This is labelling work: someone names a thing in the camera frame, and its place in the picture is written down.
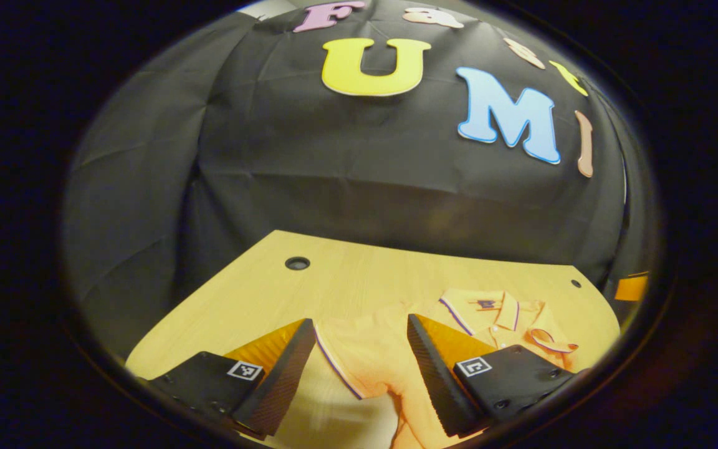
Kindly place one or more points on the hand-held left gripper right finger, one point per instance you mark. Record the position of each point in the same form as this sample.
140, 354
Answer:
437, 386

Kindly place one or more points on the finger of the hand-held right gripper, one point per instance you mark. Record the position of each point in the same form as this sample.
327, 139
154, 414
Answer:
632, 288

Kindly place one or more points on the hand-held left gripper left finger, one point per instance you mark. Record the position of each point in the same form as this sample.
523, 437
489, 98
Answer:
284, 380

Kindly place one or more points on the orange T-shirt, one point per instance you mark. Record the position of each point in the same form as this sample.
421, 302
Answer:
371, 355

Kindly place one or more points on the black backdrop cloth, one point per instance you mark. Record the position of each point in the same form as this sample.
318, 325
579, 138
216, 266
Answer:
334, 162

